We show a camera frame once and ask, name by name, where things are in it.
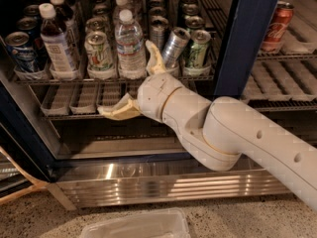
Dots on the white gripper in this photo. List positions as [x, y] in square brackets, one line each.
[156, 93]

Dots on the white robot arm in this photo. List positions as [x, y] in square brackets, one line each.
[217, 132]

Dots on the front dark tea bottle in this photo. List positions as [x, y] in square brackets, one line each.
[54, 36]

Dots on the dark tea bottle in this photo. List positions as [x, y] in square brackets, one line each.
[64, 12]
[54, 36]

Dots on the steel fridge base grille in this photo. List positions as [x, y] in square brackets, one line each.
[154, 178]

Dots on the front green white soda can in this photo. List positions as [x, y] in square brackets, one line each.
[98, 51]

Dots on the upright silver can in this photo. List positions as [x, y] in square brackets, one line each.
[158, 31]

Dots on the tilted silver can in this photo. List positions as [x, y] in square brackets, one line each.
[175, 45]

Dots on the front green lime can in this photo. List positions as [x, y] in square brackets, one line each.
[197, 48]

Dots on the green lime can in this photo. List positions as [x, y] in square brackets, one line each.
[197, 48]
[194, 23]

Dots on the front blue soda can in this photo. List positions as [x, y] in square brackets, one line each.
[21, 50]

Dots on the blue soda can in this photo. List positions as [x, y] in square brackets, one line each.
[21, 50]
[31, 26]

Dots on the clear plastic bin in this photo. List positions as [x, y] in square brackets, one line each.
[164, 223]

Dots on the red cola can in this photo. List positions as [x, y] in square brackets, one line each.
[278, 25]

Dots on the lower wire shelf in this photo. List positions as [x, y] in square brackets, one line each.
[80, 100]

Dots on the wire shelf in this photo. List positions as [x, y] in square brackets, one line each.
[80, 100]
[210, 10]

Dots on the top wire shelf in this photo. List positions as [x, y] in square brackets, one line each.
[210, 10]

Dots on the blue fridge door frame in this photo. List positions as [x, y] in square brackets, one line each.
[243, 37]

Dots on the wooden frame at left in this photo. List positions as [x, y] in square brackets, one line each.
[14, 181]

